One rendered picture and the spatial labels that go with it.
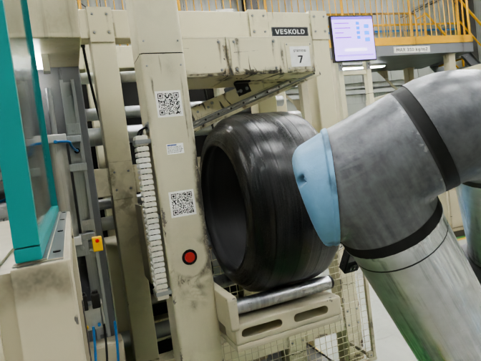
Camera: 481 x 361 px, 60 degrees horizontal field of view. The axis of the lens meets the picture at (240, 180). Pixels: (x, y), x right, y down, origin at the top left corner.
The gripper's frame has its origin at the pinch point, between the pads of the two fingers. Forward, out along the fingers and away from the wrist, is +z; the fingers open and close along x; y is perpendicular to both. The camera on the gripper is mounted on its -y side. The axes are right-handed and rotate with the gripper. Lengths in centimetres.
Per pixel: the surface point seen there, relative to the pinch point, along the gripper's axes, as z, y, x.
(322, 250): 3.9, -6.1, -1.8
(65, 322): -64, 11, 64
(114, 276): 95, -22, 50
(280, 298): 12.9, -19.9, 8.9
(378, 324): 149, -108, -131
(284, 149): 4.7, 24.1, 6.2
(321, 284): 13.0, -19.1, -5.5
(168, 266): 21.2, -5.2, 39.4
